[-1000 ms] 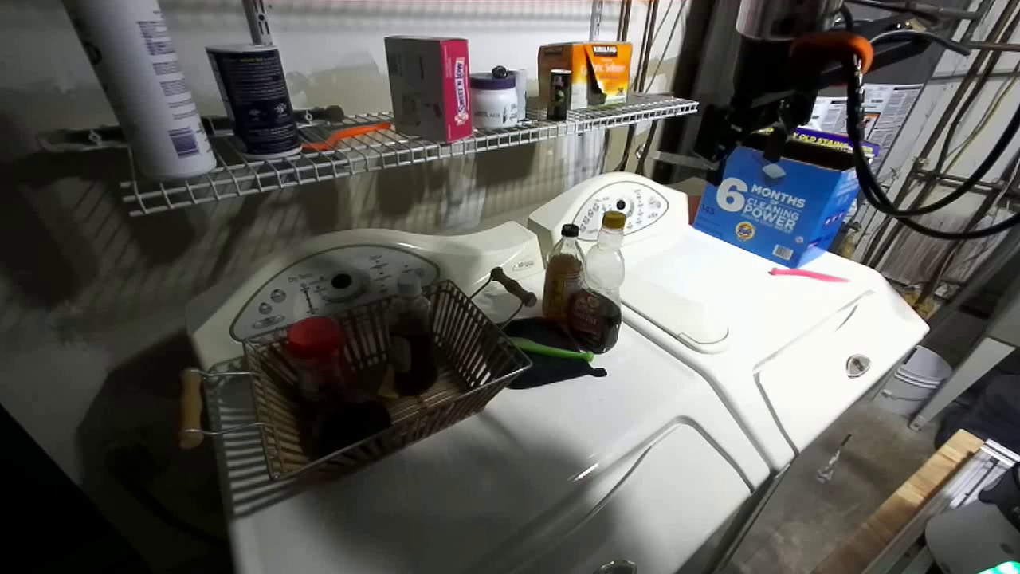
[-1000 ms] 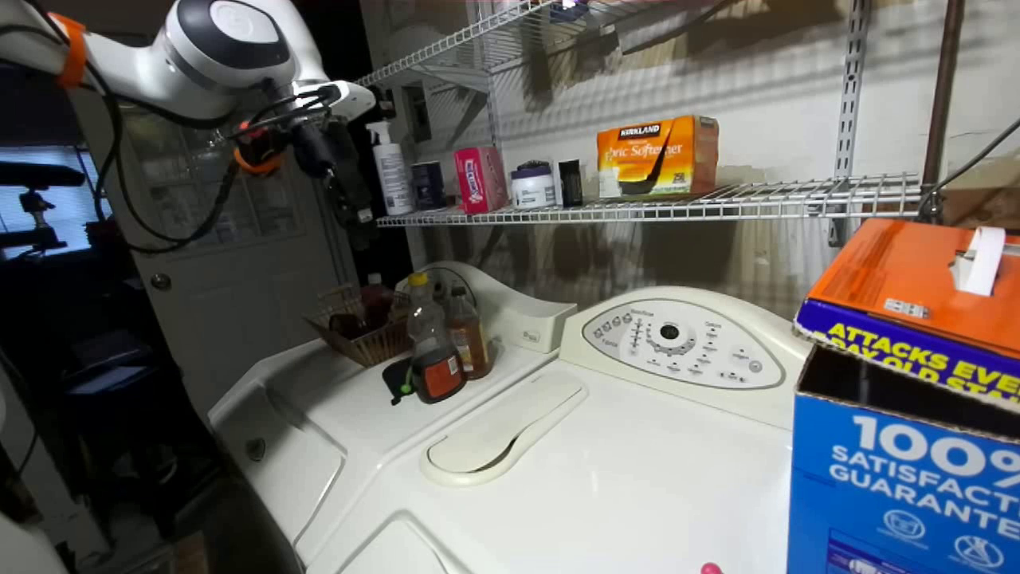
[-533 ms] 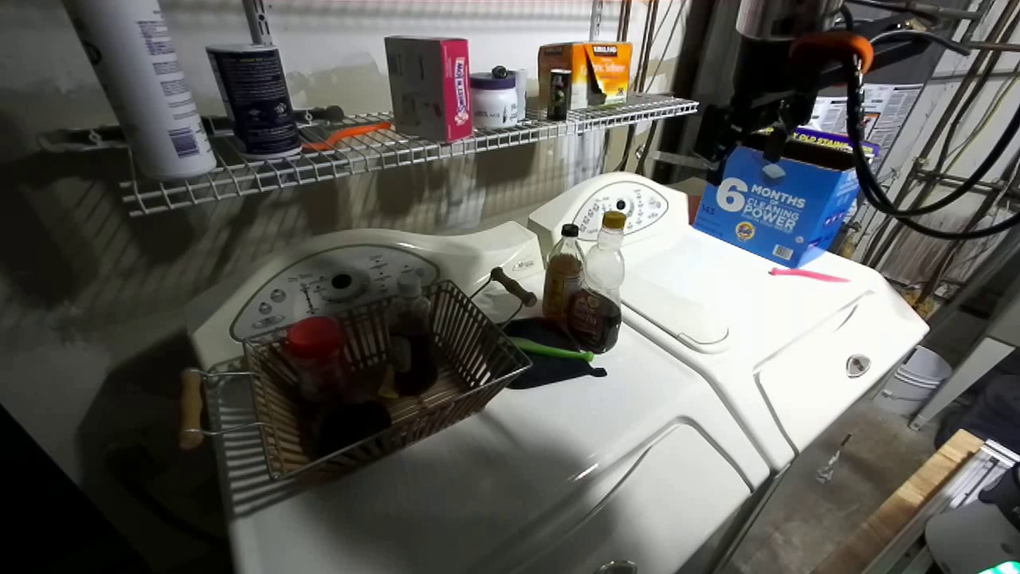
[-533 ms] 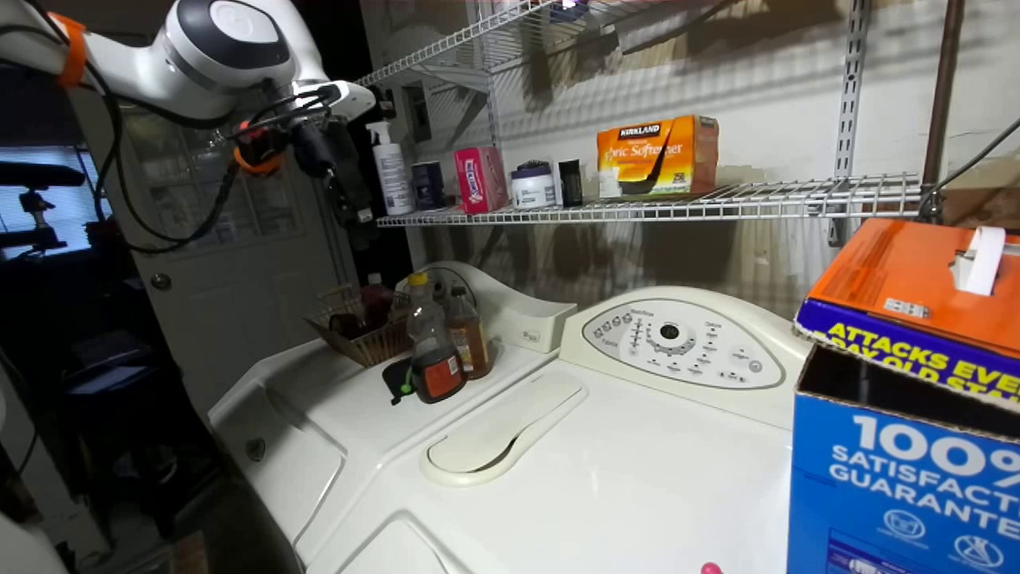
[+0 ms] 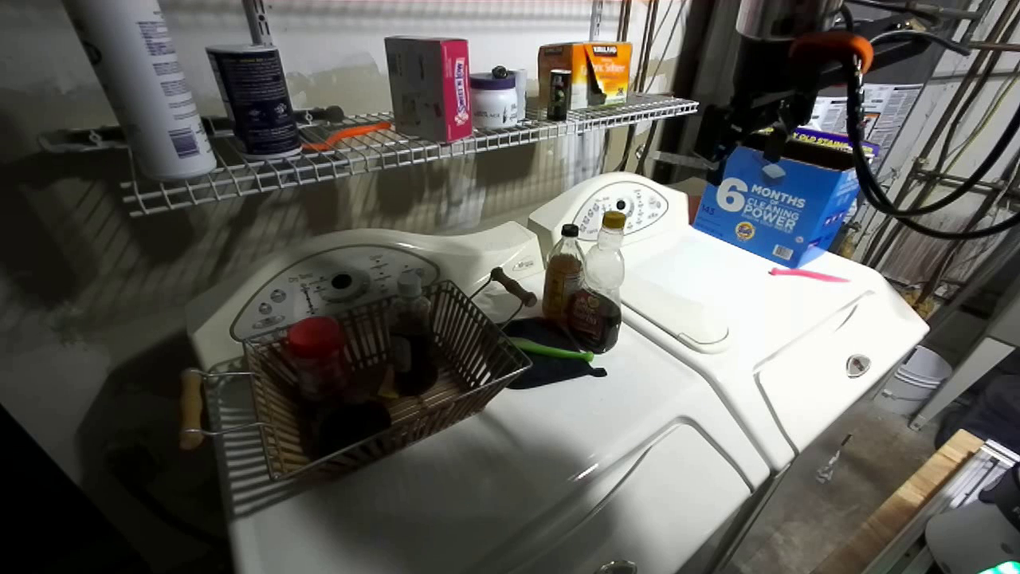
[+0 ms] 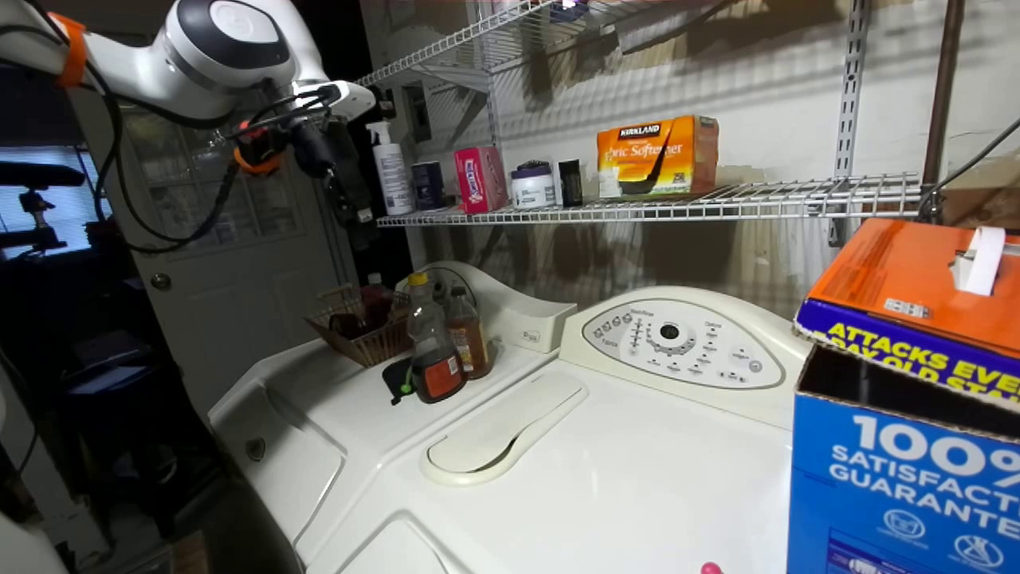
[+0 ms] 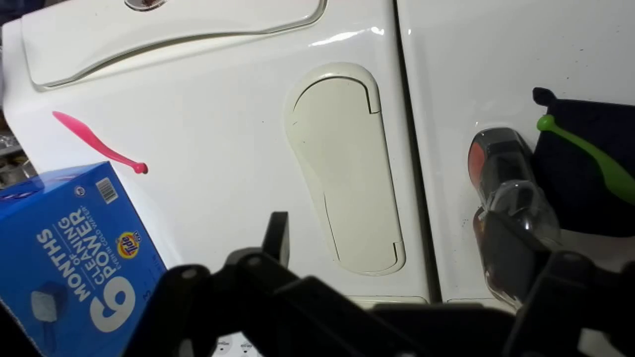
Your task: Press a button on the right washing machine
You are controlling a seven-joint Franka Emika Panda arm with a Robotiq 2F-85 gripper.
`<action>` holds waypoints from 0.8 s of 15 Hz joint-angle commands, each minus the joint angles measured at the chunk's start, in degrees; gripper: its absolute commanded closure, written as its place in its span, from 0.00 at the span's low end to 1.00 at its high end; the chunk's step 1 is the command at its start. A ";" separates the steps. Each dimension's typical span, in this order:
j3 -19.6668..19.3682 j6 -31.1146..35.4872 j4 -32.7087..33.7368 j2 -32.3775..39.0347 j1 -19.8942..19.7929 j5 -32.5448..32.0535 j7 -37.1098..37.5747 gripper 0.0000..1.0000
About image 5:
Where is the left white washing machine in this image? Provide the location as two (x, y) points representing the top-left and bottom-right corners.
(190, 224), (769, 574)

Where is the white washing machine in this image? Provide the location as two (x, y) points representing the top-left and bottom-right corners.
(529, 171), (928, 469)
(190, 224), (769, 574)

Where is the dark cylindrical canister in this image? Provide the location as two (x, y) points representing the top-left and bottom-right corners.
(209, 46), (299, 158)

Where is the orange Kirkland box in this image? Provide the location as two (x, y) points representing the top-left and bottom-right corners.
(538, 41), (632, 121)

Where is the blue detergent box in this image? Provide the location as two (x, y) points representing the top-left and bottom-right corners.
(694, 132), (861, 267)

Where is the white jar dark lid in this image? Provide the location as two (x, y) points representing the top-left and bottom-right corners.
(472, 67), (521, 132)

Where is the green handled brush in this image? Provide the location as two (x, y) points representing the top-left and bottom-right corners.
(512, 339), (607, 377)

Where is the wire basket with wooden handles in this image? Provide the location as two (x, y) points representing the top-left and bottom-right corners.
(197, 281), (532, 516)

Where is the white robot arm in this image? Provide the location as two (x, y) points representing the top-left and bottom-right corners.
(723, 0), (877, 144)

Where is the white spray bottle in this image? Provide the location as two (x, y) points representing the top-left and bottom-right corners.
(61, 0), (217, 183)

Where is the pink and grey box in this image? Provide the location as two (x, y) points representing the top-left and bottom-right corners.
(385, 39), (472, 144)

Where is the right white washing machine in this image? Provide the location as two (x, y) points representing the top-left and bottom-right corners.
(529, 171), (928, 469)

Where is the white wire wall shelf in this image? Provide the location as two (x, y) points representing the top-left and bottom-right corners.
(117, 94), (703, 221)

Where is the clear bottle yellow cap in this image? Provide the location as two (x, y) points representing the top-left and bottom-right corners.
(584, 211), (626, 299)

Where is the pink pen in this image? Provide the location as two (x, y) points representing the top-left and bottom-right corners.
(769, 267), (849, 284)

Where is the dark round jar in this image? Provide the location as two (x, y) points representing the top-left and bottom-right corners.
(569, 292), (623, 354)

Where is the brown liquid bottle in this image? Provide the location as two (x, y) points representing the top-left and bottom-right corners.
(543, 224), (584, 323)

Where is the dark bottle in basket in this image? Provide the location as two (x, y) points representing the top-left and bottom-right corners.
(394, 275), (438, 397)

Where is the orange tool on shelf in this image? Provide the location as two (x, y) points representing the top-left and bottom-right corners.
(303, 121), (394, 153)

